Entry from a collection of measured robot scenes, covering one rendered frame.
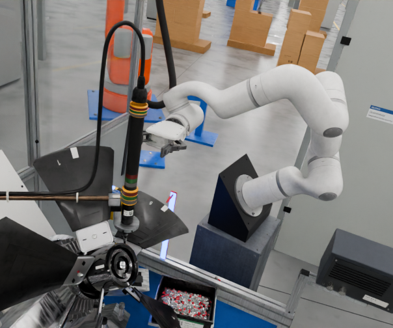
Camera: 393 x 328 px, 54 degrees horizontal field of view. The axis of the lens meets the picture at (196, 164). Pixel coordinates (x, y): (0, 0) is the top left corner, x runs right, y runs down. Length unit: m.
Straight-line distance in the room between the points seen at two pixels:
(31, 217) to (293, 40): 7.55
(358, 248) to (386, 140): 1.47
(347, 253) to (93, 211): 0.78
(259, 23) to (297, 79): 9.03
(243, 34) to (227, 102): 9.03
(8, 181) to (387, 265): 1.17
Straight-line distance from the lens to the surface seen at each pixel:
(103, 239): 1.11
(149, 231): 1.24
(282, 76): 1.11
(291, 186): 1.56
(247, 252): 1.69
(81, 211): 1.12
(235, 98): 1.16
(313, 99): 1.14
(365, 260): 1.34
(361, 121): 2.70
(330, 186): 1.47
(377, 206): 2.94
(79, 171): 1.13
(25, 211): 1.27
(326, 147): 1.35
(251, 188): 1.65
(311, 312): 2.89
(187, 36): 8.99
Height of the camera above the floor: 1.98
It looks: 29 degrees down
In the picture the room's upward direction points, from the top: 11 degrees clockwise
